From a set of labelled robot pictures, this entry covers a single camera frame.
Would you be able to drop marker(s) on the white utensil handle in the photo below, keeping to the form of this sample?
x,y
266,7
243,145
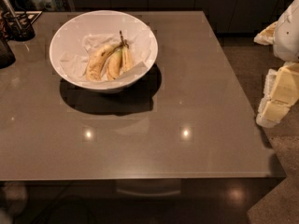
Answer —
x,y
12,13

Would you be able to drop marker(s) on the yellow banana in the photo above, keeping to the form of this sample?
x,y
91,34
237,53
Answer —
x,y
127,59
114,65

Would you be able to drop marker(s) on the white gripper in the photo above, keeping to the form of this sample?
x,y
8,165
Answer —
x,y
288,32

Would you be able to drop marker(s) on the white paper bowl liner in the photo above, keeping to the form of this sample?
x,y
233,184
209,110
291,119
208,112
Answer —
x,y
143,47

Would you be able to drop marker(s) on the black wire utensil holder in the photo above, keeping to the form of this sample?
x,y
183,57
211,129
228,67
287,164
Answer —
x,y
27,31

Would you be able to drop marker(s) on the large spotted banana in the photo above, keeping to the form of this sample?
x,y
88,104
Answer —
x,y
97,61

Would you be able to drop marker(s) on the dark round pot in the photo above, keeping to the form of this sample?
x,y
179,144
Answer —
x,y
7,57

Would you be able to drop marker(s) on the white ceramic bowl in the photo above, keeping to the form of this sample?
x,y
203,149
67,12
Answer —
x,y
69,38

